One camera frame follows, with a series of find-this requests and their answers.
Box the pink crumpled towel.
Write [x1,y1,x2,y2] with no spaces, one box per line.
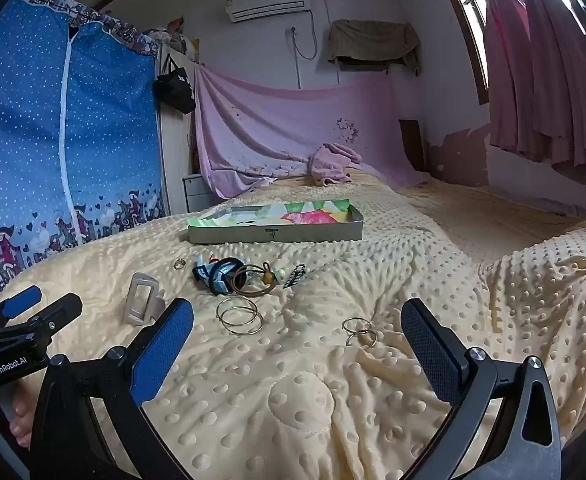
[309,142,364,187]

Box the black power cable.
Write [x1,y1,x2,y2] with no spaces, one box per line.
[291,9,320,90]

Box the white drawer cabinet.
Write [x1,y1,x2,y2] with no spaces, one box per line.
[183,174,224,213]

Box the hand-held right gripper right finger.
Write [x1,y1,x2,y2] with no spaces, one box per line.
[400,298,562,480]

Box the blue white bow clip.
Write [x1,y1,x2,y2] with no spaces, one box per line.
[192,255,219,284]

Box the brown hair tie with bead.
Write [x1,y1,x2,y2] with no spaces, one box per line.
[232,263,286,293]

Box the window frame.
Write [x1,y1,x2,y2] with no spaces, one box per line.
[435,0,521,107]

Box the black hair clip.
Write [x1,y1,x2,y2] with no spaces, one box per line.
[283,263,307,289]

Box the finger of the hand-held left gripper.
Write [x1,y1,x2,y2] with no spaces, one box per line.
[0,294,83,347]
[0,285,42,335]

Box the pink curtain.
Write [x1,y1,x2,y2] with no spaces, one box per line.
[440,0,586,190]

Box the metal tray with painted lining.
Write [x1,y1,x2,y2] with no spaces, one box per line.
[188,199,365,246]

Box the blue dotted fabric wardrobe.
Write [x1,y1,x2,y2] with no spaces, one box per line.
[0,0,168,313]

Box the silver bangle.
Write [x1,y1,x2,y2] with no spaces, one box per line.
[221,304,265,336]
[216,296,259,323]

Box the brown cloth over shelf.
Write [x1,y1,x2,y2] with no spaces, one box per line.
[327,19,422,78]

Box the beige hair claw clip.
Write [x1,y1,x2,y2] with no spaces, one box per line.
[123,272,166,327]

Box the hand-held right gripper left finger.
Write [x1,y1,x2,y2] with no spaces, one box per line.
[30,297,194,480]

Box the person's left hand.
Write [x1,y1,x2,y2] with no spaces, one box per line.
[0,382,36,450]

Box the pink hanging sheet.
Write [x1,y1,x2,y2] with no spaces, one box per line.
[194,65,429,200]

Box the wooden wardrobe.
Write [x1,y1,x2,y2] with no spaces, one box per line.
[154,42,199,216]

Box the black bag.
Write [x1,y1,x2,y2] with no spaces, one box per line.
[153,55,197,115]

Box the white air conditioner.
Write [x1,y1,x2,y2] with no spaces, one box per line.
[224,0,313,24]

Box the pile of cloth bundles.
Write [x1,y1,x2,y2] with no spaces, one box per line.
[143,15,201,63]

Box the brown board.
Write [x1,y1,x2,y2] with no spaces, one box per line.
[398,119,428,172]

